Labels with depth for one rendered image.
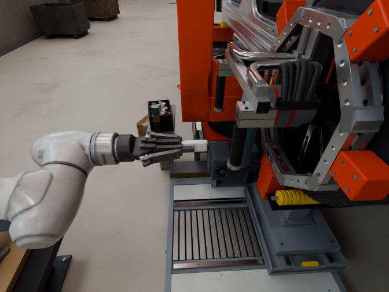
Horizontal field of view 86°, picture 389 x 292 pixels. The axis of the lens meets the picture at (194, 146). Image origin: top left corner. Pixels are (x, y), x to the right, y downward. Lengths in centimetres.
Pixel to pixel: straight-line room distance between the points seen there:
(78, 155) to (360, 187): 62
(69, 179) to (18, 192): 9
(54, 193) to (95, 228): 99
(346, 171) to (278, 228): 68
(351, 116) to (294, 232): 77
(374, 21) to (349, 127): 19
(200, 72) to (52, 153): 77
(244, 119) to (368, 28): 28
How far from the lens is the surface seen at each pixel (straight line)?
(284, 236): 117
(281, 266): 119
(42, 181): 54
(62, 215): 52
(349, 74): 57
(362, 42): 56
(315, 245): 121
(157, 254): 132
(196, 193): 142
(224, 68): 82
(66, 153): 58
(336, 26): 63
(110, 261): 136
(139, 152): 56
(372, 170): 56
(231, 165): 62
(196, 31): 107
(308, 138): 90
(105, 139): 58
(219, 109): 89
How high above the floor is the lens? 119
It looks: 39 degrees down
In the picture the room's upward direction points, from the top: straight up
